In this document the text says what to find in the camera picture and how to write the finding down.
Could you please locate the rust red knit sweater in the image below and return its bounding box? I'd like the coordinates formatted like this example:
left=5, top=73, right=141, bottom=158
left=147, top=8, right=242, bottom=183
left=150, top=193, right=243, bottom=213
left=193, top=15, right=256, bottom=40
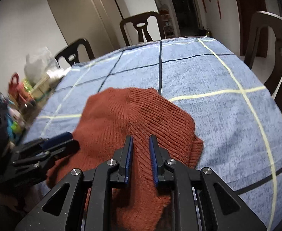
left=46, top=88, right=203, bottom=230

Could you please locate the cream woven plastic basket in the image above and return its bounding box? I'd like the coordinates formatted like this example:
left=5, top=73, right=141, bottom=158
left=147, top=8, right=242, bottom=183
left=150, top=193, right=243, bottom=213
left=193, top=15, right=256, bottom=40
left=30, top=74, right=60, bottom=101

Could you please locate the red plastic basket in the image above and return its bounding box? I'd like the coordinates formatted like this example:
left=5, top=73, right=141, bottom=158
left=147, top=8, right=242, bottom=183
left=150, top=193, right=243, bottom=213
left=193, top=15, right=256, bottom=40
left=8, top=73, right=33, bottom=105

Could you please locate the white plastic bag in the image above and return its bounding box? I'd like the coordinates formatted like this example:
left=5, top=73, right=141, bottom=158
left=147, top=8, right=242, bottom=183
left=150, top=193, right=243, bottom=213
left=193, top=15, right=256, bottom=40
left=24, top=46, right=59, bottom=85

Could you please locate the blue checked tablecloth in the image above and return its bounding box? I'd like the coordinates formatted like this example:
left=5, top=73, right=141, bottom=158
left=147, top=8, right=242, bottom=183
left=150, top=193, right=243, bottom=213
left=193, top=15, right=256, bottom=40
left=24, top=37, right=282, bottom=230

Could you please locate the dark chair far left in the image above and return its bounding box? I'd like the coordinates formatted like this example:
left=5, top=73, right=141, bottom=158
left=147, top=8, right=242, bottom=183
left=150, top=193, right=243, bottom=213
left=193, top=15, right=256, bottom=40
left=55, top=38, right=95, bottom=68

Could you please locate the dark chair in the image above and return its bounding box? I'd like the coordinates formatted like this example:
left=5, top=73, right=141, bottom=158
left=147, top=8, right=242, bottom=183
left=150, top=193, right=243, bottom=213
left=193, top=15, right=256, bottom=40
left=120, top=12, right=165, bottom=46
left=244, top=11, right=282, bottom=111
left=55, top=38, right=95, bottom=68

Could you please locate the dark chair far middle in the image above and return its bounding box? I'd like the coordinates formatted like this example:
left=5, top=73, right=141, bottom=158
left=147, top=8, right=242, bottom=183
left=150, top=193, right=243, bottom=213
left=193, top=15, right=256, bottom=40
left=120, top=12, right=165, bottom=46

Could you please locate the dark chair right side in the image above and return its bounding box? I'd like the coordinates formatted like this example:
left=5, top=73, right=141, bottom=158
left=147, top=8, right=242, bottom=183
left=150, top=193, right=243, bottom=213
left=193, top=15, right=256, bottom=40
left=244, top=11, right=282, bottom=111

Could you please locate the dark brown wooden door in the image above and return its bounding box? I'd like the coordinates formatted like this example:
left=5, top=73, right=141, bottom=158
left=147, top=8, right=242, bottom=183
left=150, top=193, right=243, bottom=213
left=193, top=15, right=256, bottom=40
left=236, top=0, right=266, bottom=56

